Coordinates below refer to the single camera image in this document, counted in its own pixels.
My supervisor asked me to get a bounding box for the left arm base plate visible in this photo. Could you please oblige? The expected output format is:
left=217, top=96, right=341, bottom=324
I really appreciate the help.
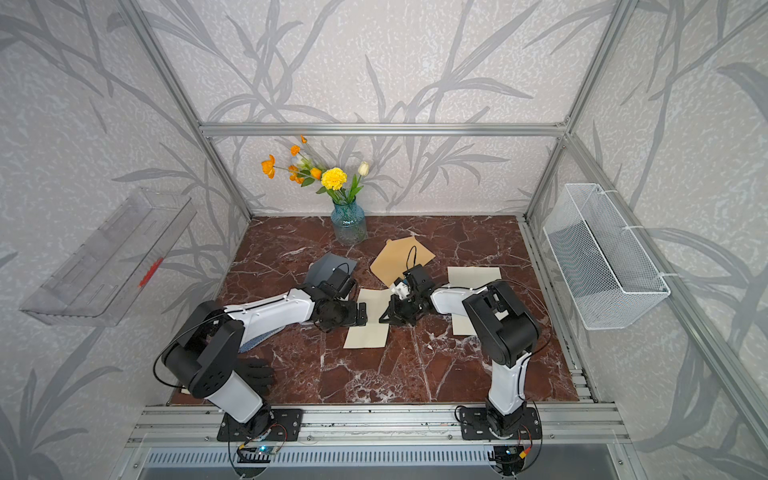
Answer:
left=217, top=407, right=304, bottom=444

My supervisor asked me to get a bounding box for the blue glass vase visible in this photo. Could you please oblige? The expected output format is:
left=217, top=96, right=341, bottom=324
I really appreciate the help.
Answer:
left=330, top=201, right=368, bottom=246

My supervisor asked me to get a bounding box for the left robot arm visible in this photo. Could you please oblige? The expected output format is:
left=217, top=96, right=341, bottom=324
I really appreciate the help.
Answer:
left=158, top=262, right=367, bottom=425

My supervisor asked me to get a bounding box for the cream paper sheet right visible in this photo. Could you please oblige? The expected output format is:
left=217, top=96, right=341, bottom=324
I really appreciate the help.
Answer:
left=447, top=266, right=501, bottom=336

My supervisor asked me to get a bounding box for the cream letter paper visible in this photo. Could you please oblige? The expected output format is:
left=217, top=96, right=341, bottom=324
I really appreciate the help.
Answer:
left=343, top=289, right=391, bottom=349

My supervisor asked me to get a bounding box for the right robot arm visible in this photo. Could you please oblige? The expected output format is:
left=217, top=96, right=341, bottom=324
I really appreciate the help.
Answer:
left=379, top=265, right=541, bottom=436

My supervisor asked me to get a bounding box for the black glove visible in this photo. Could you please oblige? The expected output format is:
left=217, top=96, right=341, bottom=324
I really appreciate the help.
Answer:
left=234, top=358, right=275, bottom=397

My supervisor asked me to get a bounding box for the clear plastic wall tray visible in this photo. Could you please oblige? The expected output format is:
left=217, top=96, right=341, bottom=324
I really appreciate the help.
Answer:
left=20, top=188, right=197, bottom=327

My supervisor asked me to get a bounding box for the brown kraft envelope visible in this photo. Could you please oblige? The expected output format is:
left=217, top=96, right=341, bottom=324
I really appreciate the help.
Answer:
left=370, top=237, right=435, bottom=287

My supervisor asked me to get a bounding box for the yellow orange flower bouquet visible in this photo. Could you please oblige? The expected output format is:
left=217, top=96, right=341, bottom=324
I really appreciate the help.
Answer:
left=260, top=135, right=371, bottom=206

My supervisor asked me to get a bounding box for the blue dotted work glove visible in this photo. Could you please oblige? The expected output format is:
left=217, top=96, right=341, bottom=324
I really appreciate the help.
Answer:
left=238, top=330, right=274, bottom=353

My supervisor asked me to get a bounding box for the white wire mesh basket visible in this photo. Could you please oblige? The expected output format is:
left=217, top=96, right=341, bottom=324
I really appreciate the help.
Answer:
left=543, top=183, right=671, bottom=331

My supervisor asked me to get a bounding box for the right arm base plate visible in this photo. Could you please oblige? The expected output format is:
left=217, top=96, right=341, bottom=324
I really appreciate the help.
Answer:
left=454, top=404, right=542, bottom=441

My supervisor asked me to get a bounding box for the left green circuit board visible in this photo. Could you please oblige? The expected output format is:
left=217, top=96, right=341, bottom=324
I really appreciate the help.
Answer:
left=236, top=445, right=282, bottom=464

